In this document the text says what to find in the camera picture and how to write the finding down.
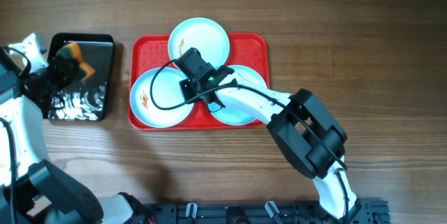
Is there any black water tray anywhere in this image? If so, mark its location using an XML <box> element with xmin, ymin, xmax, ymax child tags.
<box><xmin>43</xmin><ymin>33</ymin><xmax>115</xmax><ymax>121</ymax></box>

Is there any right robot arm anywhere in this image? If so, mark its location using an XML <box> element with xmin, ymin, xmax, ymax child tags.
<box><xmin>174</xmin><ymin>48</ymin><xmax>360</xmax><ymax>223</ymax></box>

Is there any orange and green sponge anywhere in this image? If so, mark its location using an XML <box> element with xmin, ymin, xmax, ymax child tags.
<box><xmin>55</xmin><ymin>42</ymin><xmax>96</xmax><ymax>83</ymax></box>

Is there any red serving tray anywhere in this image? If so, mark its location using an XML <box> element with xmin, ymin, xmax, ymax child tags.
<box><xmin>130</xmin><ymin>32</ymin><xmax>270</xmax><ymax>130</ymax></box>

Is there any white plate top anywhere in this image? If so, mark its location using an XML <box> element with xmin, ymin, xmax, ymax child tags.
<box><xmin>168</xmin><ymin>17</ymin><xmax>230</xmax><ymax>68</ymax></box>

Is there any white plate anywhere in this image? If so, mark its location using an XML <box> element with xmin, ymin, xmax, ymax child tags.
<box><xmin>168</xmin><ymin>17</ymin><xmax>230</xmax><ymax>68</ymax></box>
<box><xmin>129</xmin><ymin>67</ymin><xmax>193</xmax><ymax>128</ymax></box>
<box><xmin>207</xmin><ymin>65</ymin><xmax>268</xmax><ymax>126</ymax></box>

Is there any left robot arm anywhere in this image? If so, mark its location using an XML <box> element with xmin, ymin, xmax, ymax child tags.
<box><xmin>1</xmin><ymin>43</ymin><xmax>143</xmax><ymax>223</ymax></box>

